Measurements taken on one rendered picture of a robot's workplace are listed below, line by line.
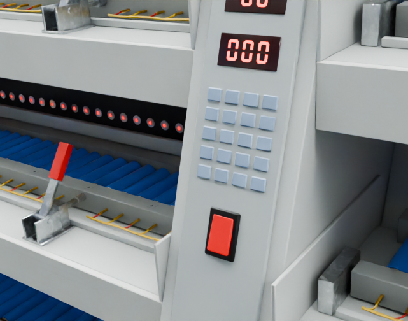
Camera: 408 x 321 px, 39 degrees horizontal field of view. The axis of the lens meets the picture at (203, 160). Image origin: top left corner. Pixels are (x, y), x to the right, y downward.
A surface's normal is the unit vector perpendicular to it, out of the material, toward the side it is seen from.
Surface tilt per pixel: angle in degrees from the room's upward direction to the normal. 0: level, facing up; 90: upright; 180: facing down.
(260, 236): 90
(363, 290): 109
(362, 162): 90
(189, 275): 90
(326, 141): 90
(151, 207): 19
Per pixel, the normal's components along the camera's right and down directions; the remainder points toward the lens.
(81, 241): -0.06, -0.92
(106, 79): -0.58, 0.35
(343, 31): 0.81, 0.18
